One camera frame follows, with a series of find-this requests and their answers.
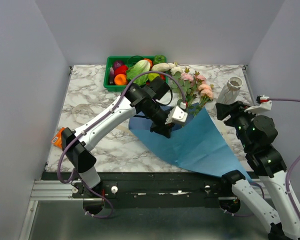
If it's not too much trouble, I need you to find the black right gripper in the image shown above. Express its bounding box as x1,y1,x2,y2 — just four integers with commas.
215,99,259,150

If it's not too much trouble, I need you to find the pink artificial flower bouquet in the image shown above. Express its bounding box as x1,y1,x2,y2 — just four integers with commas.
168,67,214,116

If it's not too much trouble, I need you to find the blue wrapping paper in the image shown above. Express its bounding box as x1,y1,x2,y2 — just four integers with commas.
128,108,252,181

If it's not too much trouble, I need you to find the beige printed ribbon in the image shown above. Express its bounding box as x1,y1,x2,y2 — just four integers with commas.
71,103,231,141

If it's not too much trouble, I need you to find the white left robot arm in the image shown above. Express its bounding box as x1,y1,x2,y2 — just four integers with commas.
61,77,173,198

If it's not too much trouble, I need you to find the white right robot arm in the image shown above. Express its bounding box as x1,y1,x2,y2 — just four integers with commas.
215,97,300,240

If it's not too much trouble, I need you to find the white ribbed vase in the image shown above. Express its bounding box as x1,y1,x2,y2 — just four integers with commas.
216,76,243,105

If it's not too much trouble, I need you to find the red toy chili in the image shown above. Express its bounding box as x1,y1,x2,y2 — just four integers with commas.
160,74,166,81

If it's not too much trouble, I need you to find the green toy lime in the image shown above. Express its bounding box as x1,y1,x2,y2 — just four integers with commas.
147,73,160,82

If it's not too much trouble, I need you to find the beige toy potato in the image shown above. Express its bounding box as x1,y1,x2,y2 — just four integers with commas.
151,62,171,72

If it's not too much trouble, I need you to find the green toy cabbage leaf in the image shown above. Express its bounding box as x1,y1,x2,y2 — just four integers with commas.
126,59,151,86

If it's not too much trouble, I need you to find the orange toy carrot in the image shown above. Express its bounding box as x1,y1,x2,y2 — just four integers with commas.
143,58,153,70

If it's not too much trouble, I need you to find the green toy bell pepper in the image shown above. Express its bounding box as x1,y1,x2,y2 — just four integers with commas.
153,55,167,65

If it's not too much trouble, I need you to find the orange toy fruit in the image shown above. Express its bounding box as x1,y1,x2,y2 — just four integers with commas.
114,73,129,86

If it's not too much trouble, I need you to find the red toy pepper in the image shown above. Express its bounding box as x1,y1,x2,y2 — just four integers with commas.
114,65,129,76

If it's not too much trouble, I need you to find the purple toy onion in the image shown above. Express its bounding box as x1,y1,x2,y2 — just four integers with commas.
112,60,125,70

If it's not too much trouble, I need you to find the purple toy eggplant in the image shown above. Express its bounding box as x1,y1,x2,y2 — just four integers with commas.
108,67,115,85

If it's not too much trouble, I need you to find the green plastic basket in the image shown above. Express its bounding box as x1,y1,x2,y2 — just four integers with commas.
103,55,154,92

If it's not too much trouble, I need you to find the orange snack box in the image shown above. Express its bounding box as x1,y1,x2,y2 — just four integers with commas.
51,127,66,149

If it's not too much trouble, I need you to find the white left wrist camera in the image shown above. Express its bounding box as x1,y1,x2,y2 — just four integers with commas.
165,106,188,125

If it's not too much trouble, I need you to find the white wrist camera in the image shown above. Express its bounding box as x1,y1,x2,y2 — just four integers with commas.
244,95,272,114
165,106,188,125

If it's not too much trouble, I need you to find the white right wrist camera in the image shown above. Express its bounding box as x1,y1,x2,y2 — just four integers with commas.
244,95,272,114

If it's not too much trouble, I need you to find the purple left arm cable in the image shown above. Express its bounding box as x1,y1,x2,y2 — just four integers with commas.
56,70,190,219

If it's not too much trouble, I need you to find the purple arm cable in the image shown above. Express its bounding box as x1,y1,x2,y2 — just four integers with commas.
56,70,190,219
223,98,300,233

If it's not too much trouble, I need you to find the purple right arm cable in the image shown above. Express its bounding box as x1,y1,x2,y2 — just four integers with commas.
223,98,300,233

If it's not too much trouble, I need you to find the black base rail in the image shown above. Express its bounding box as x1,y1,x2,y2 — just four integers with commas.
42,172,243,214

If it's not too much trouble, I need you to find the aluminium frame rail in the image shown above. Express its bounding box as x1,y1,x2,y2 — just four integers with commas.
30,180,78,201

